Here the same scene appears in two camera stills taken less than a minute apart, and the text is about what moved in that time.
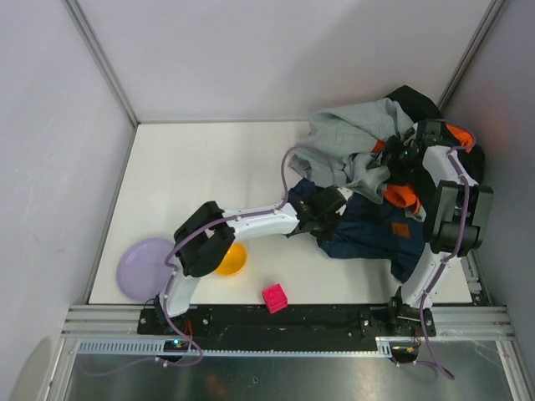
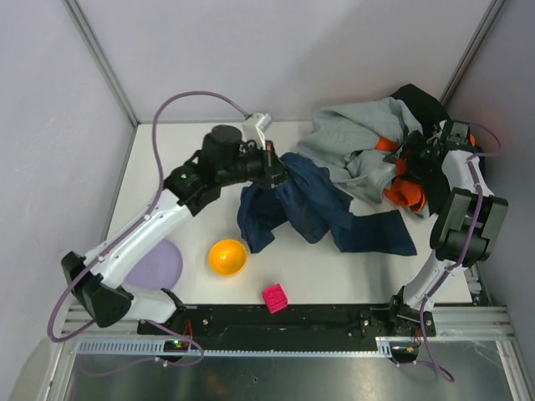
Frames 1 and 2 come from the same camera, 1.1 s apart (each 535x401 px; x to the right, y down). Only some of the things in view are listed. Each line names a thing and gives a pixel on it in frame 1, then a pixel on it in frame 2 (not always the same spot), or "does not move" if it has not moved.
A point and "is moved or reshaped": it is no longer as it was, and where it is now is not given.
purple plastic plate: x=142 y=272 does not move
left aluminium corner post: x=96 y=48 does not move
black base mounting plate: x=285 y=327 does not move
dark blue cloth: x=371 y=230 is moved or reshaped
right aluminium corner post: x=471 y=52 does not move
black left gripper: x=331 y=200 -> x=270 y=168
